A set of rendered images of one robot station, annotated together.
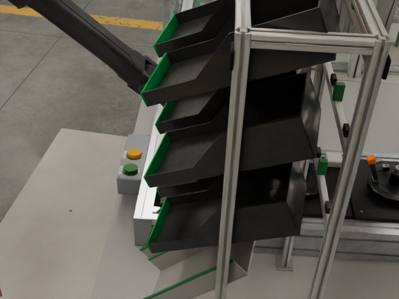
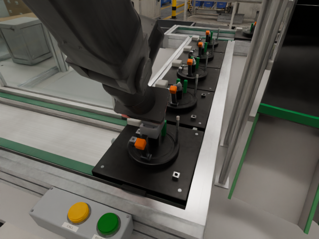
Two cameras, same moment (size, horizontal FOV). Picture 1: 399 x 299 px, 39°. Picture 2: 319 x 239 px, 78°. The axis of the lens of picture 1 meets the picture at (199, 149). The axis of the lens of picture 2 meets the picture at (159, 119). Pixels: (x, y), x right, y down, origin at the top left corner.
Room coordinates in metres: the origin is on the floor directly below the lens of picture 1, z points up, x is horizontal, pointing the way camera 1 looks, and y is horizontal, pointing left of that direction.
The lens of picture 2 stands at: (1.04, 0.33, 1.37)
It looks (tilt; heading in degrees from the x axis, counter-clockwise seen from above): 38 degrees down; 287
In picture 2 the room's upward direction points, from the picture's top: straight up
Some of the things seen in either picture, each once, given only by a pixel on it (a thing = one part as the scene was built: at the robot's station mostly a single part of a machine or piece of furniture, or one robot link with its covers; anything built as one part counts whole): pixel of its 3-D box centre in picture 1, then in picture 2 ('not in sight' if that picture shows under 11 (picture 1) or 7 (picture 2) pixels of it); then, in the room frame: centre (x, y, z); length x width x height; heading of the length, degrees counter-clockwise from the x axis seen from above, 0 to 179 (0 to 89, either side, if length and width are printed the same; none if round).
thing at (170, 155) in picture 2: not in sight; (153, 146); (1.16, -0.03, 0.98); 0.14 x 0.14 x 0.02
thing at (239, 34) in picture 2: not in sight; (253, 28); (0.84, -1.35, 1.01); 0.24 x 0.24 x 0.13; 88
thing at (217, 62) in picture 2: not in sight; (201, 50); (1.14, -0.77, 1.01); 0.24 x 0.24 x 0.13; 88
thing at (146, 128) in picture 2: not in sight; (154, 116); (1.16, -0.04, 1.08); 0.08 x 0.04 x 0.07; 89
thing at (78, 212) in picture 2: (134, 154); (79, 213); (1.26, 0.19, 0.96); 0.04 x 0.04 x 0.02
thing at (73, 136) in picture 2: not in sight; (74, 135); (1.46, -0.06, 0.91); 0.84 x 0.28 x 0.10; 178
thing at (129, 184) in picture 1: (135, 162); (82, 220); (1.26, 0.19, 0.93); 0.21 x 0.07 x 0.06; 178
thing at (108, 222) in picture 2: (130, 169); (108, 224); (1.19, 0.19, 0.96); 0.04 x 0.04 x 0.02
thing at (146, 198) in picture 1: (163, 130); (39, 177); (1.44, 0.12, 0.91); 0.89 x 0.06 x 0.11; 178
